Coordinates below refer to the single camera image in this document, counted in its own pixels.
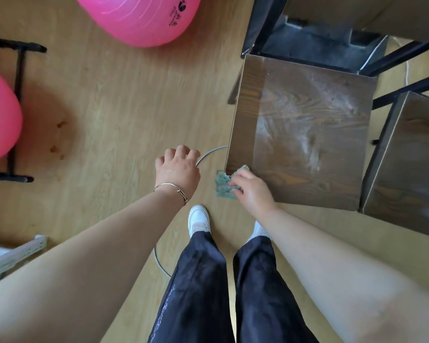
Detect person's right hand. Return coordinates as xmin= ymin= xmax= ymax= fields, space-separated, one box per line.
xmin=228 ymin=168 xmax=278 ymax=220

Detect person's left hand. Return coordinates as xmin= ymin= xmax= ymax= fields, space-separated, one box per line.
xmin=155 ymin=145 xmax=201 ymax=206

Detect green cleaning cloth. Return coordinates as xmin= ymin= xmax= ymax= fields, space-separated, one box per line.
xmin=215 ymin=166 xmax=250 ymax=201

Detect person's right forearm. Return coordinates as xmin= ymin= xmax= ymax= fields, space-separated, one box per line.
xmin=255 ymin=206 xmax=429 ymax=343

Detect person's left forearm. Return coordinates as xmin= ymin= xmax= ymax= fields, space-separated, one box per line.
xmin=0 ymin=187 xmax=189 ymax=343

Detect person's left white shoe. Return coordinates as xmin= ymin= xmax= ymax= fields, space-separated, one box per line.
xmin=188 ymin=205 xmax=212 ymax=238

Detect person's white shoe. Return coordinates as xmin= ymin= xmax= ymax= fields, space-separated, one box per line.
xmin=188 ymin=205 xmax=212 ymax=238
xmin=245 ymin=220 xmax=272 ymax=244

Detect person's right white shoe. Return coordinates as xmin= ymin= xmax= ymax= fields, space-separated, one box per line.
xmin=245 ymin=220 xmax=272 ymax=244

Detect dusty brown wooden stool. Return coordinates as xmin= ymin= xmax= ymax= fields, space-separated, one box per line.
xmin=225 ymin=53 xmax=379 ymax=212

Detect person's black trousers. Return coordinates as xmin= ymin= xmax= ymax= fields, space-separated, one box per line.
xmin=147 ymin=230 xmax=319 ymax=343

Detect pink exercise ball with print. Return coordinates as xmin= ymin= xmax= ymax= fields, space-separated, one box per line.
xmin=73 ymin=0 xmax=203 ymax=49

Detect dark grey mat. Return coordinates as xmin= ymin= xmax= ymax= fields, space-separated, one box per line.
xmin=259 ymin=16 xmax=387 ymax=72

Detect black metal stand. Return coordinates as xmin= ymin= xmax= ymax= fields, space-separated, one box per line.
xmin=0 ymin=32 xmax=48 ymax=184

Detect plain pink exercise ball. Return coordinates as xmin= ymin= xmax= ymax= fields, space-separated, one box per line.
xmin=0 ymin=63 xmax=24 ymax=167

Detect white plastic rack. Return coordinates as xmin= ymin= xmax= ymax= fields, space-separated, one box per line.
xmin=0 ymin=235 xmax=48 ymax=290

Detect grey cable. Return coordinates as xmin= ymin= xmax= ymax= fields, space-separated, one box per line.
xmin=153 ymin=145 xmax=230 ymax=279

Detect thin silver bracelet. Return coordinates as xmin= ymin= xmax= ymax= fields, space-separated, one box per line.
xmin=154 ymin=183 xmax=189 ymax=206

